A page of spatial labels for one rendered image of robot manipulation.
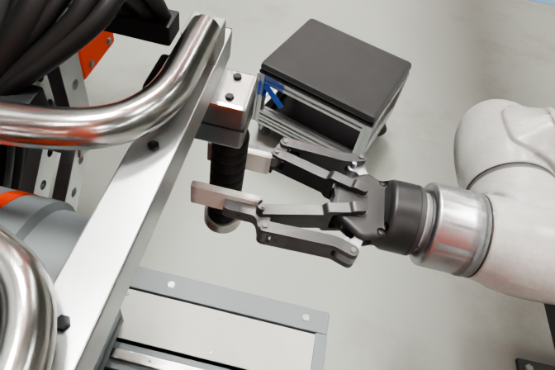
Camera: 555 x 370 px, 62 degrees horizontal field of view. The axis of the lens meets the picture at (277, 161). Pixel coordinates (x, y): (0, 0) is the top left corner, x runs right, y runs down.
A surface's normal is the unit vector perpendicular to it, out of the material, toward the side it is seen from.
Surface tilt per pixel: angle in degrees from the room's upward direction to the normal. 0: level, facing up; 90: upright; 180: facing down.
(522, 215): 19
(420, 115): 0
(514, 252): 50
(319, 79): 0
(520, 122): 28
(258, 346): 0
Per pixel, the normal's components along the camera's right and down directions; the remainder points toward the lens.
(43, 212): 0.93, -0.33
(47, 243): 0.18, -0.77
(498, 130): -0.37, -0.74
